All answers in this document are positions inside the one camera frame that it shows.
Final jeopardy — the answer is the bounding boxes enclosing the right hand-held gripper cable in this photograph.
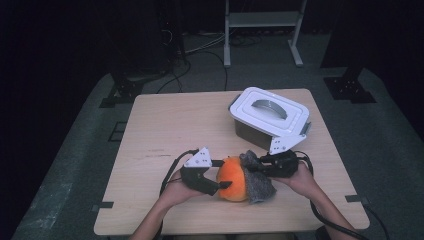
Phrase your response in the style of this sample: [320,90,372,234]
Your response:
[292,150,372,240]

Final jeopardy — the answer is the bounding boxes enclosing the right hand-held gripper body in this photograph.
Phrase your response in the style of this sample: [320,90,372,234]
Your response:
[259,133,307,179]

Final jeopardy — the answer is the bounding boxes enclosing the white floor cable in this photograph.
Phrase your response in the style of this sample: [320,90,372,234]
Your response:
[184,30,228,56]

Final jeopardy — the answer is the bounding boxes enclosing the white box lid grey handle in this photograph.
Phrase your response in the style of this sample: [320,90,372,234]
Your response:
[228,86,311,140]

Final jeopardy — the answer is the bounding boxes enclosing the white metal stand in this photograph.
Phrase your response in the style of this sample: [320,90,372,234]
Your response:
[223,0,309,69]

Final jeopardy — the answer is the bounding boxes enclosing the hand-held gripper cable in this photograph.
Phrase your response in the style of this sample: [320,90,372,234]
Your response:
[155,148,200,240]
[292,150,372,240]

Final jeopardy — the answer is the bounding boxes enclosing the brown transparent storage box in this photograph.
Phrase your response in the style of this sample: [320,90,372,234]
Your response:
[228,94,312,153]

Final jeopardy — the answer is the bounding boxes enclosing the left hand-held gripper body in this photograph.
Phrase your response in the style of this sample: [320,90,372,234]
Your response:
[179,146,222,197]

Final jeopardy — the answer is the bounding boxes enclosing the person's right hand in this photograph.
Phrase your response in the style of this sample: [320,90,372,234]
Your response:
[272,161,323,202]

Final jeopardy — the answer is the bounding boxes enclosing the left hand-held gripper cable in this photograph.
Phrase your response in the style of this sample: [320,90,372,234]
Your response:
[155,148,200,240]

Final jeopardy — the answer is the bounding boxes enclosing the black stand base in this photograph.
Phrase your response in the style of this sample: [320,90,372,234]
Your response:
[322,65,377,105]
[98,71,145,109]

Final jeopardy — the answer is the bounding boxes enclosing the black square floor frame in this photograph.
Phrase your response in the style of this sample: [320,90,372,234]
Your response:
[107,121,128,143]

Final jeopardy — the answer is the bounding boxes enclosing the orange plush toy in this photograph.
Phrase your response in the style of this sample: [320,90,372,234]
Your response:
[215,155,250,203]

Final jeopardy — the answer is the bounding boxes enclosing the thin black floor cable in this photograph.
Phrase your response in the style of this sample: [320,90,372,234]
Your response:
[362,203,390,240]

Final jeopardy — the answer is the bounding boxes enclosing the person's left hand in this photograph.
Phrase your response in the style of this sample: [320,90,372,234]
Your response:
[159,169,202,215]

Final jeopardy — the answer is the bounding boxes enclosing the grey fuzzy cloth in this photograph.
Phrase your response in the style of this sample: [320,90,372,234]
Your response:
[238,149,278,205]

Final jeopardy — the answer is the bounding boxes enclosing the black tape strip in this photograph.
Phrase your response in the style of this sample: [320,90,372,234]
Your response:
[344,194,371,206]
[91,201,115,213]

